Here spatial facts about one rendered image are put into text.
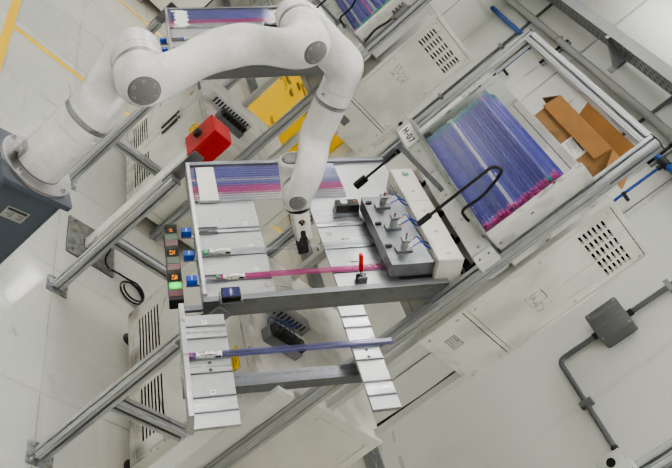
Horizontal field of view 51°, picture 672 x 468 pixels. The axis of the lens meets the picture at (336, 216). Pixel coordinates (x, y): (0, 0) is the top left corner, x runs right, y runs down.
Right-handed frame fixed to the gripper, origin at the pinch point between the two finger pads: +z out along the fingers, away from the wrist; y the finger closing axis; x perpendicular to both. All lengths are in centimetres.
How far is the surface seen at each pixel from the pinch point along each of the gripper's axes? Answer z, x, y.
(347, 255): 3.4, -12.8, -4.6
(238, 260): -2.1, 19.5, -3.5
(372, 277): 4.3, -17.5, -15.2
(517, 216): -14, -58, -23
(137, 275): 72, 63, 86
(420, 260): 0.7, -31.9, -16.1
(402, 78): 17, -72, 124
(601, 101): -32, -93, 1
